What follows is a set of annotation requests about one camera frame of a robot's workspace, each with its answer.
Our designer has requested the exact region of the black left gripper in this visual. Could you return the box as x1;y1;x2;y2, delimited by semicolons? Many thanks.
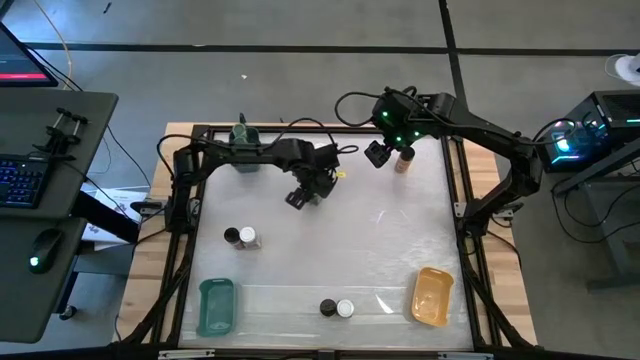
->
284;158;342;211

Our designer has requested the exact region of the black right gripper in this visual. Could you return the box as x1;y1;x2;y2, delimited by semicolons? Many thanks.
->
363;124;427;169

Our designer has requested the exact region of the orange black-lid jar labelled five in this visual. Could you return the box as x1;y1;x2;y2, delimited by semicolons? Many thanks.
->
223;226;246;250

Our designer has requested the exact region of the orange black-lid spice jar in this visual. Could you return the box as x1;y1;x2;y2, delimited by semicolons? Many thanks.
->
393;145;417;175

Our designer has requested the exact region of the blue-grey plastic bin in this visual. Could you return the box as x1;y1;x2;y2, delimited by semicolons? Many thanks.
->
228;124;263;174

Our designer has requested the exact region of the teal plastic bin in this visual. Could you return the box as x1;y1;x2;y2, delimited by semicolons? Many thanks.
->
197;277;237;339

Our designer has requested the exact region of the yellow plastic bin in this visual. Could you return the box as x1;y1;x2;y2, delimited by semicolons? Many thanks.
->
410;266;455;329

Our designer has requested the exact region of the white paper booklet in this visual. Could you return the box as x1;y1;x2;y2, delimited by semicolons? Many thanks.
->
79;183;151;252

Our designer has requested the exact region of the black desk support bar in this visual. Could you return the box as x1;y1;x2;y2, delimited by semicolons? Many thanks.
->
69;189;142;245

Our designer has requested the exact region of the dark grey side desk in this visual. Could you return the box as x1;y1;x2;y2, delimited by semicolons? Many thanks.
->
0;89;120;345

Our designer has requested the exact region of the black RGB computer tower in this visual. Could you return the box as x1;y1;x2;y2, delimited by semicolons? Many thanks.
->
534;89;640;174

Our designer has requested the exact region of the black clamp stand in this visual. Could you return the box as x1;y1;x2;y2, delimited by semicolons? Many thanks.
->
32;106;90;162

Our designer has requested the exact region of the black computer mouse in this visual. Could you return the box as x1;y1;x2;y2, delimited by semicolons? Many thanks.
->
27;228;65;275

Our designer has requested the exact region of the white round object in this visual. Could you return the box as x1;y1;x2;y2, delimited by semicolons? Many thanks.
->
604;52;640;89

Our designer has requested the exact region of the black backlit keyboard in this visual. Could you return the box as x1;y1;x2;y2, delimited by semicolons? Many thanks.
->
0;153;51;210

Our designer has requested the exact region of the computer monitor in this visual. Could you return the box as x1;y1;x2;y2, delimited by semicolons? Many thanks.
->
0;22;60;89

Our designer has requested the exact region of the black aluminium table frame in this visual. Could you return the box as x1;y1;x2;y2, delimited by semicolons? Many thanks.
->
117;122;539;360

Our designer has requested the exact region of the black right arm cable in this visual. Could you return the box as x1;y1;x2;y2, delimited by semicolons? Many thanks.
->
333;90;387;129

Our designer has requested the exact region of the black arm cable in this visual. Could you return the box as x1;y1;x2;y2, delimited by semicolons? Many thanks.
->
333;90;387;129
269;117;359;156

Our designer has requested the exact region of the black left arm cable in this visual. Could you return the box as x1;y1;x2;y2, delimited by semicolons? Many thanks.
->
269;117;359;156

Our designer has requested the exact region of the silver metal bracket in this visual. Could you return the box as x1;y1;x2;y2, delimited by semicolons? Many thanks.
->
158;349;216;359
438;351;495;360

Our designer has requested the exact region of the yellow cable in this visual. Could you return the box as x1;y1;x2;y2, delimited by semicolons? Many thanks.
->
32;0;75;91

